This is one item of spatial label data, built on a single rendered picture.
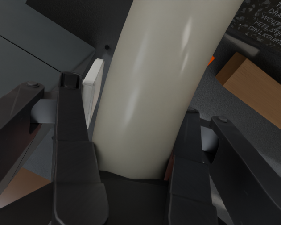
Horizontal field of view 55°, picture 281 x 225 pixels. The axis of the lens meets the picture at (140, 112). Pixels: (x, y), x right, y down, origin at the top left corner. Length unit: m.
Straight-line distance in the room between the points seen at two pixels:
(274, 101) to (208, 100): 0.24
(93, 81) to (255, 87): 0.87
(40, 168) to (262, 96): 0.97
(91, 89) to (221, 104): 0.99
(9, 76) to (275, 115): 0.86
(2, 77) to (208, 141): 0.44
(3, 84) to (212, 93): 0.79
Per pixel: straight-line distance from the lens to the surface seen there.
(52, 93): 0.16
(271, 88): 1.03
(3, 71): 0.57
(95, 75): 0.18
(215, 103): 1.12
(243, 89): 0.99
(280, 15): 0.43
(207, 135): 0.16
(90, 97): 0.16
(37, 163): 1.32
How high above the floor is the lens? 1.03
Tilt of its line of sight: 67 degrees down
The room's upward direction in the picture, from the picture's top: 175 degrees counter-clockwise
